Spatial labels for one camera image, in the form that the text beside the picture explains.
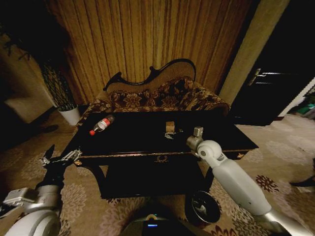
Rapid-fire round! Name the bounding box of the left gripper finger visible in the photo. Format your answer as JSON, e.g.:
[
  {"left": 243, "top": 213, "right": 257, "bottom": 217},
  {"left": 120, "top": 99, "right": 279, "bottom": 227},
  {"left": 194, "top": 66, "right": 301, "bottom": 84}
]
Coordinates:
[
  {"left": 40, "top": 144, "right": 56, "bottom": 169},
  {"left": 58, "top": 148, "right": 83, "bottom": 165}
]

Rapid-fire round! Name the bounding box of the round black trash bin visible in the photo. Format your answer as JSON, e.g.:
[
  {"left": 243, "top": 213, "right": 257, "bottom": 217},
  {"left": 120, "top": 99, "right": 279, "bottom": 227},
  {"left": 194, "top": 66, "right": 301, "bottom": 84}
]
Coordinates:
[{"left": 190, "top": 190, "right": 221, "bottom": 226}]

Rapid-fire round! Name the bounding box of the clear bottle with red cap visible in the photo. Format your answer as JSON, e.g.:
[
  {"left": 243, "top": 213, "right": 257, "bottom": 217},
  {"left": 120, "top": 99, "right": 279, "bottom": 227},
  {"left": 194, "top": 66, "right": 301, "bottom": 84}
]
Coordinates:
[{"left": 89, "top": 114, "right": 116, "bottom": 136}]

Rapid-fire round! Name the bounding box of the plant in white pot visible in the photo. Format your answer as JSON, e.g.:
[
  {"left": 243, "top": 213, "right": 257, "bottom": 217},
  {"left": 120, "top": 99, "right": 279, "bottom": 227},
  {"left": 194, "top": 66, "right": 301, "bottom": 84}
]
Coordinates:
[{"left": 0, "top": 22, "right": 82, "bottom": 126}]

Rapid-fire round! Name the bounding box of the black low coffee table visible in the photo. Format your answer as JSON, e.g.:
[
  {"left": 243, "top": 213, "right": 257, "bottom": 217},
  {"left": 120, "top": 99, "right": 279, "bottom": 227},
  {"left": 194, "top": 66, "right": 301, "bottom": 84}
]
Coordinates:
[{"left": 63, "top": 111, "right": 259, "bottom": 200}]

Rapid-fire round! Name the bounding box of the robot front shell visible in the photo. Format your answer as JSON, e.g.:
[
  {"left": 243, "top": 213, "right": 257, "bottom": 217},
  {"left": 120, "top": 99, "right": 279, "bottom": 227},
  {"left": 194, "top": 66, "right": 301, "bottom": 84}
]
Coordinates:
[{"left": 120, "top": 212, "right": 195, "bottom": 236}]

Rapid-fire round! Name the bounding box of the floral patterned sofa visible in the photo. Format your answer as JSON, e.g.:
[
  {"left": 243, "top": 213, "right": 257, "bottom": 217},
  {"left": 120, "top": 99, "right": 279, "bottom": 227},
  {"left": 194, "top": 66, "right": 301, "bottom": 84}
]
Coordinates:
[{"left": 81, "top": 58, "right": 231, "bottom": 118}]

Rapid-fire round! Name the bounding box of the golden pleated curtain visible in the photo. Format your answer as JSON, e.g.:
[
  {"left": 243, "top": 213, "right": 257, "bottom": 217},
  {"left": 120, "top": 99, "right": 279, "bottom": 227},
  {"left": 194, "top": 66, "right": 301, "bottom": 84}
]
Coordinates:
[{"left": 46, "top": 0, "right": 254, "bottom": 106}]

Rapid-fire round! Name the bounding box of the dark door with metal handle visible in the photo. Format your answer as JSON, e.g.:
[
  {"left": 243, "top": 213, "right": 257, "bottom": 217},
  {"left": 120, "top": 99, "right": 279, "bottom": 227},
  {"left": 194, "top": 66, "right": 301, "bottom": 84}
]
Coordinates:
[{"left": 230, "top": 0, "right": 315, "bottom": 127}]

